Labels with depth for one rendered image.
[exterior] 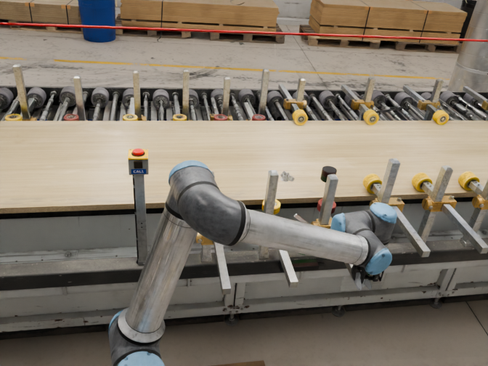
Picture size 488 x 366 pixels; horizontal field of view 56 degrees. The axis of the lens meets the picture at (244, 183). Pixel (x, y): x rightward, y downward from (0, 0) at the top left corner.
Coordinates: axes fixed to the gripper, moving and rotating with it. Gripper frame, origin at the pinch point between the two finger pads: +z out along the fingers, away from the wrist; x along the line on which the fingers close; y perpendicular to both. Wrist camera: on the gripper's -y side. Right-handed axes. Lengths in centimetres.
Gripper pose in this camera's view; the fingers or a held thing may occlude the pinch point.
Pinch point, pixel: (359, 285)
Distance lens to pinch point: 181.4
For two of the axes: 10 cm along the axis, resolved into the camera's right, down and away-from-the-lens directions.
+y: 1.6, 5.3, -8.3
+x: 9.8, -0.2, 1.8
